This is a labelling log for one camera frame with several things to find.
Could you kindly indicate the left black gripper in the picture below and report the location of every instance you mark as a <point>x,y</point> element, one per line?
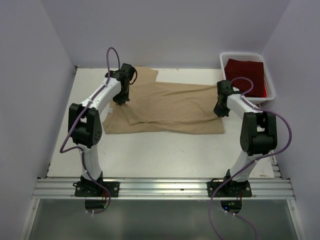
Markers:
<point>121,100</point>

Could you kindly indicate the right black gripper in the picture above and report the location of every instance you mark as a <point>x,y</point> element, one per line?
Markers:
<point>220,113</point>

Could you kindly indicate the beige t shirt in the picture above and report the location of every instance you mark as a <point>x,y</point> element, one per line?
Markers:
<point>165,107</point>

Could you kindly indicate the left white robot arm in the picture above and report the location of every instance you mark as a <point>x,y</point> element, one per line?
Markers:
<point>84,120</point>

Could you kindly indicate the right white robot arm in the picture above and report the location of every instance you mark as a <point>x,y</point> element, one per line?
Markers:
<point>258,134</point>

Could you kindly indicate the red t shirt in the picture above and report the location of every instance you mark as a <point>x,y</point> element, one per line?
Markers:
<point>252,70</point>

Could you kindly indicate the white plastic basket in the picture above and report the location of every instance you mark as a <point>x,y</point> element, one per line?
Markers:
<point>254,57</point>

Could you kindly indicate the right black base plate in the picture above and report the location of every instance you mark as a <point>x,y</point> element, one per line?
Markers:
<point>232,189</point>

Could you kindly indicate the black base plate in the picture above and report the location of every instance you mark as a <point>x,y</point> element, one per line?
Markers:
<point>232,189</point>
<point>92,190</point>

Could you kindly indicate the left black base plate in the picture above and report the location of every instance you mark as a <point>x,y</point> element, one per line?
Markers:
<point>92,190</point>

